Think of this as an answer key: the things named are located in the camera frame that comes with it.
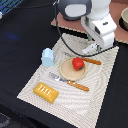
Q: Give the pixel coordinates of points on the yellow toy bread loaf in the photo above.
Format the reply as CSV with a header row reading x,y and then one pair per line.
x,y
46,92

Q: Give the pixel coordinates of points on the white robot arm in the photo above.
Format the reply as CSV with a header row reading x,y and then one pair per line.
x,y
95,18

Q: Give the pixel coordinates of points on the round wooden plate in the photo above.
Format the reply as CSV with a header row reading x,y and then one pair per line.
x,y
68,72

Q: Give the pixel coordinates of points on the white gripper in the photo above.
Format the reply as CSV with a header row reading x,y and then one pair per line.
x,y
102,31

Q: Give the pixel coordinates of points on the white toy fish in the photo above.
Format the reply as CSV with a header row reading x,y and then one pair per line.
x,y
90,48

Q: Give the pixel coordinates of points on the knife with wooden handle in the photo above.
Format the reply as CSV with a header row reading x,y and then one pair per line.
x,y
84,59

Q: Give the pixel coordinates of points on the beige woven placemat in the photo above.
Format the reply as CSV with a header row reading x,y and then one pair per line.
x,y
73,105

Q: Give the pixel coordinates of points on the fork with wooden handle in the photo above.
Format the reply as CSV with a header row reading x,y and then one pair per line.
x,y
74,84

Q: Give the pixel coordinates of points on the beige bowl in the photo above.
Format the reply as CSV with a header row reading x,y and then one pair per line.
x,y
124,18

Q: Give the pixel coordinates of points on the light blue toy house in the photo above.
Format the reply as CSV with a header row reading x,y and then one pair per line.
x,y
47,57

